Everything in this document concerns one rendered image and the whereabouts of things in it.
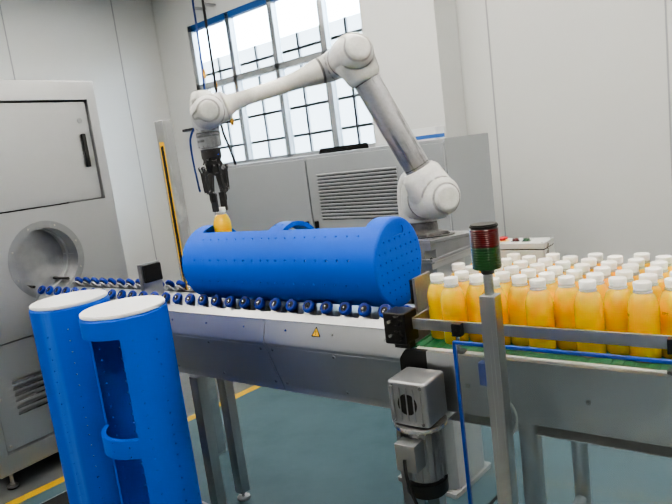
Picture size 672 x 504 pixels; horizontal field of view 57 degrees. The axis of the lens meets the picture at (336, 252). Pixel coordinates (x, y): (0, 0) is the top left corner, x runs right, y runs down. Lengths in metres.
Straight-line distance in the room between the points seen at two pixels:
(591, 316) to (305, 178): 2.91
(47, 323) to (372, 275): 1.22
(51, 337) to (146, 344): 0.48
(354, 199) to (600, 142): 1.68
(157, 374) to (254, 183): 2.65
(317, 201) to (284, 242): 2.11
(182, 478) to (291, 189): 2.49
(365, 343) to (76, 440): 1.19
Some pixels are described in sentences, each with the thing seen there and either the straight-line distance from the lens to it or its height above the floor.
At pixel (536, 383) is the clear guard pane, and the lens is 1.56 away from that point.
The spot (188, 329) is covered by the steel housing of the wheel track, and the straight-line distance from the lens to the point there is 2.50.
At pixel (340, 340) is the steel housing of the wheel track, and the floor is 0.86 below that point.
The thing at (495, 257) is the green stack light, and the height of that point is 1.19.
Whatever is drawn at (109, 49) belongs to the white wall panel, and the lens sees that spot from 7.36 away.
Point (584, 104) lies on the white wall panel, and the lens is 4.53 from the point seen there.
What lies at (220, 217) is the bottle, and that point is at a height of 1.26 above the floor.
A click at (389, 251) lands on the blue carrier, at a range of 1.90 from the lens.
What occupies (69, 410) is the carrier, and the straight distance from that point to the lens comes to 2.55.
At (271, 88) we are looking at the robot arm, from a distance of 2.36.
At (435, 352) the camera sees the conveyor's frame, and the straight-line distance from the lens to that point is 1.70.
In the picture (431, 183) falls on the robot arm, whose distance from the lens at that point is 2.30.
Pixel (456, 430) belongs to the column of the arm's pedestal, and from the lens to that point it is 2.70.
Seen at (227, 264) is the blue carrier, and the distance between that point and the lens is 2.23.
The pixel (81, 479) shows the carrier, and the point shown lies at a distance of 2.65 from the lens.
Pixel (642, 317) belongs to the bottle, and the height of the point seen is 1.01.
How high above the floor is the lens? 1.46
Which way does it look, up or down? 9 degrees down
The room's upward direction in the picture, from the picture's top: 7 degrees counter-clockwise
